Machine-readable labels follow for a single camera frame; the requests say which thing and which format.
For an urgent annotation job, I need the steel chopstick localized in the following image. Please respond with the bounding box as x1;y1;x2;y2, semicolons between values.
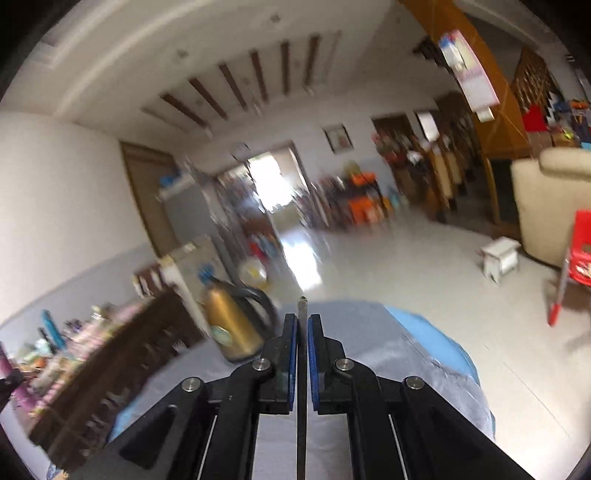
297;296;308;480

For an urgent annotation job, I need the teal thermos bottle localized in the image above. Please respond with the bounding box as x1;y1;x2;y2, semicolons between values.
41;310;66;350

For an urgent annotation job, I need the dark carved wooden sideboard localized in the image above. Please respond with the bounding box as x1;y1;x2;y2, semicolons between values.
26;290;204;472

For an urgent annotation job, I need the blue under cloth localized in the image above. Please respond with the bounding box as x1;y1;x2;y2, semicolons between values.
386;306;481;385

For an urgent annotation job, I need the grey table cloth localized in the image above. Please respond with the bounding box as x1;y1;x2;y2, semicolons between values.
110;300;495;479

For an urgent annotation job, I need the gold electric kettle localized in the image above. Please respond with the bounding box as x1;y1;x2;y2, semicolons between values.
204;278;279;363

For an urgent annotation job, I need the white chest freezer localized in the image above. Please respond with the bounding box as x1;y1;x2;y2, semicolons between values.
158;236;231;334

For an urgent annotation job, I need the small white stool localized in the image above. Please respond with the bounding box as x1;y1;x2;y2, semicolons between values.
480;237;521;285

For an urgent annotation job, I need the grey refrigerator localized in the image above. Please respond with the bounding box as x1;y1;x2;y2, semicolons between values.
157;173;238;262

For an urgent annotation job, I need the orange cardboard box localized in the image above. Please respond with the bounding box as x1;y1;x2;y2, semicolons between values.
348;196;385;224

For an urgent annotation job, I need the red plastic child chair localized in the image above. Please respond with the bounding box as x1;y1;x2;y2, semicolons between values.
548;210;591;327

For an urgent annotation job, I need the cream leather sofa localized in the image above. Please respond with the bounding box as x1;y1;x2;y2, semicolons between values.
511;147;591;267

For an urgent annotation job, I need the round wall clock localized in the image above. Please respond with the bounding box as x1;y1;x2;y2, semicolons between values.
230;142;252;162

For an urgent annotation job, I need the framed wall picture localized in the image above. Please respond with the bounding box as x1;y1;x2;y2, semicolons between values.
322;124;353;154

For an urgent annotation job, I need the wall calendar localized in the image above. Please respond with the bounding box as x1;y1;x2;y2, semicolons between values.
439;30;500;123

